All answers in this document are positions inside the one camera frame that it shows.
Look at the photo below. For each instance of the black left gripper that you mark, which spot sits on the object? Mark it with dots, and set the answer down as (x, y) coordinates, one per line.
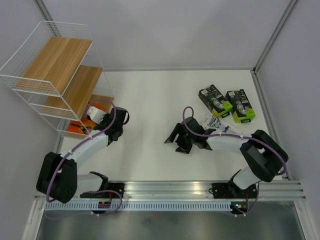
(105, 117)

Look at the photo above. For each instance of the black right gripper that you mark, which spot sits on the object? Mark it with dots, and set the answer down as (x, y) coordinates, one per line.
(183, 148)

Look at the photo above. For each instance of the orange Gillette Fusion5 razor box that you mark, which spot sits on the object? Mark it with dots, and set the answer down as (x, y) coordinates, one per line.
(101, 106)

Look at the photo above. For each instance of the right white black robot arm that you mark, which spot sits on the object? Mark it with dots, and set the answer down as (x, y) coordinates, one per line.
(264, 157)

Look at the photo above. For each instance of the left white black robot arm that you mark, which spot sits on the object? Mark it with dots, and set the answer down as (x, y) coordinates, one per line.
(59, 179)

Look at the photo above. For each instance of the white Gillette SkinGuard razor pack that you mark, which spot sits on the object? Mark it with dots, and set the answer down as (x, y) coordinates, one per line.
(213, 122)

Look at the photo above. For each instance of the black green razor box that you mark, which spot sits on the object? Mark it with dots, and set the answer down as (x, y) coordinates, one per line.
(215, 102)
(242, 110)

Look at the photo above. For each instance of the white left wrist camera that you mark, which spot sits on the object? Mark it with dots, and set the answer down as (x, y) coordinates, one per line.
(96, 115)

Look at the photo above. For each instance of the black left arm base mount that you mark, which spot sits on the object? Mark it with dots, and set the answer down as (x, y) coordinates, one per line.
(118, 187)

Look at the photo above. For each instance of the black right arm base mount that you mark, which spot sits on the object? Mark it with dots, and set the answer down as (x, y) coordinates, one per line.
(226, 190)

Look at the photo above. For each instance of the white wire wooden shelf rack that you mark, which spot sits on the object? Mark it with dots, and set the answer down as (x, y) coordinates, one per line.
(57, 71)

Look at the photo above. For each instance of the aluminium corner frame post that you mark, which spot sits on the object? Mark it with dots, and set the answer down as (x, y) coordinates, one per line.
(292, 4)

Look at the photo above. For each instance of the white slotted cable duct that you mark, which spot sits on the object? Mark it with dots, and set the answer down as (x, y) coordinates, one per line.
(224, 206)

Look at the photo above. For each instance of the aluminium table rail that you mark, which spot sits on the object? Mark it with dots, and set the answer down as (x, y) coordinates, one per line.
(277, 190)

